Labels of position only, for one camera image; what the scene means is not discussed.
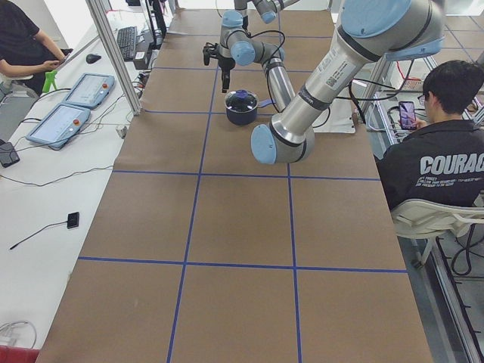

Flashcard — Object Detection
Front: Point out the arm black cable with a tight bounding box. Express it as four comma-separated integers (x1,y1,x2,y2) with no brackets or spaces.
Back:
241,29,287,61

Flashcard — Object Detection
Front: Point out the person in black shirt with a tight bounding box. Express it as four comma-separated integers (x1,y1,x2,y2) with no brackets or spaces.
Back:
1,1,73,95

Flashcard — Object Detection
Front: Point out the right teach pendant tablet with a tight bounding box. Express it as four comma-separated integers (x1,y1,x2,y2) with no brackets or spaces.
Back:
64,73,115,110

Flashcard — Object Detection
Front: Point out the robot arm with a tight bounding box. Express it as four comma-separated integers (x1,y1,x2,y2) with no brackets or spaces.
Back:
203,1,295,113
251,0,445,164

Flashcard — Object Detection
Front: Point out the glass pot lid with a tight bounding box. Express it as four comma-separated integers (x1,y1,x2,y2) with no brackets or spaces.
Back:
225,89,259,113

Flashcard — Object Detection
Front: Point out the dark blue saucepan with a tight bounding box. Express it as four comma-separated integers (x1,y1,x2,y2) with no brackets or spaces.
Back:
224,89,259,126

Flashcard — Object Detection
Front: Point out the seated person black jacket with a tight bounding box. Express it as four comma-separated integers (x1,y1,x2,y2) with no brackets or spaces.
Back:
376,60,483,209

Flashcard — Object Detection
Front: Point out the teach pendant tablet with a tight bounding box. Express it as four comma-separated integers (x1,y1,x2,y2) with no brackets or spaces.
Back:
26,103,91,150
64,73,115,110

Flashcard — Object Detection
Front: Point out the smartphone with red case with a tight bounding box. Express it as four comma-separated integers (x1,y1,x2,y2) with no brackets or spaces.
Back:
399,101,417,131

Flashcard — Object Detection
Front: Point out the black computer mouse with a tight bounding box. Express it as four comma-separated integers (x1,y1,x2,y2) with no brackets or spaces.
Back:
85,54,101,64

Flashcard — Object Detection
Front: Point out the left teach pendant tablet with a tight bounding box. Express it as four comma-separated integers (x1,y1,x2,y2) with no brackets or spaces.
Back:
26,103,91,150

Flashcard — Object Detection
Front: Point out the aluminium frame post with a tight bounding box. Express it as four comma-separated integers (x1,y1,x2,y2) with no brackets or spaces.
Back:
85,0,141,116

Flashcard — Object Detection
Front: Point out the black keyboard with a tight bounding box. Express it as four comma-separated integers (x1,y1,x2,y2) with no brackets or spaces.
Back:
116,26,138,61

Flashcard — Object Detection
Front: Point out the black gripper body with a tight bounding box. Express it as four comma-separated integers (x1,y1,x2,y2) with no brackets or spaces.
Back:
202,42,235,70

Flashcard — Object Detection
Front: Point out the white plastic chair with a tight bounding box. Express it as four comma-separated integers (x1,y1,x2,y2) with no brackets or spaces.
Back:
390,199,483,268

